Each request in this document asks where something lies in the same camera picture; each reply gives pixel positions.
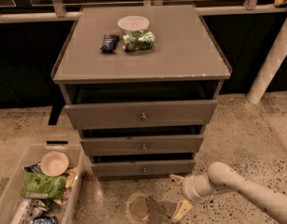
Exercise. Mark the round metal floor drain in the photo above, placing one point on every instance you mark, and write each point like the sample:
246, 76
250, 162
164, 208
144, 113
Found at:
139, 207

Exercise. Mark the grey top drawer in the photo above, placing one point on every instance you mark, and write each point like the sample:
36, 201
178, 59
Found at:
138, 115

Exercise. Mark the grey drawer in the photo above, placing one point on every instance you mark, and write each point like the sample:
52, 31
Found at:
138, 115
142, 168
138, 145

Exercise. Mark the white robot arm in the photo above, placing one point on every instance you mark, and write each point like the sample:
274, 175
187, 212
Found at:
221, 178

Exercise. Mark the white paper bowl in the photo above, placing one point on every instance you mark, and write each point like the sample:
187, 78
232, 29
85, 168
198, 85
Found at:
54, 163

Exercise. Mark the blue white snack bag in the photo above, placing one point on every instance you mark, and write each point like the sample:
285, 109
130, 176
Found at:
34, 168

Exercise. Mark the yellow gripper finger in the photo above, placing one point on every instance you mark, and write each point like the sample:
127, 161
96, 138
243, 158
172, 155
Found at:
182, 208
177, 178

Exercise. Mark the grey drawer cabinet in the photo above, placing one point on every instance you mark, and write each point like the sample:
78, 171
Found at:
184, 64

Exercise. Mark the clear plastic storage bin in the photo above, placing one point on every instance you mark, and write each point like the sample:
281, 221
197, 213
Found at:
11, 196

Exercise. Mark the white wrapped package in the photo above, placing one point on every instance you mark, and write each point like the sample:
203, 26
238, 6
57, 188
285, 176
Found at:
28, 210

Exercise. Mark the clear jar white lid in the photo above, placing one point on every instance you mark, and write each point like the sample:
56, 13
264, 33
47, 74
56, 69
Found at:
135, 33

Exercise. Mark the grey bottom drawer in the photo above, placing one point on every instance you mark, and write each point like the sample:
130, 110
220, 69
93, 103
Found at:
142, 168

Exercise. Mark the grey middle drawer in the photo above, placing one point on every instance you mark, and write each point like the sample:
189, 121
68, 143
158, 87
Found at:
138, 145

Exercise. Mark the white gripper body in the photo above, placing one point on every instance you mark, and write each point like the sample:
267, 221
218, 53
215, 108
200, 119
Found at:
188, 188

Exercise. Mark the dark blue snack packet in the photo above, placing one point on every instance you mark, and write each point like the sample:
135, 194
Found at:
109, 43

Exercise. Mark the green chip bag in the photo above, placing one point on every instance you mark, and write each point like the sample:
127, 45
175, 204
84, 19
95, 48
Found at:
38, 186

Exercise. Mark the white slanted pillar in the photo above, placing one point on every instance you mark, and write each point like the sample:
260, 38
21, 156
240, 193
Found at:
270, 66

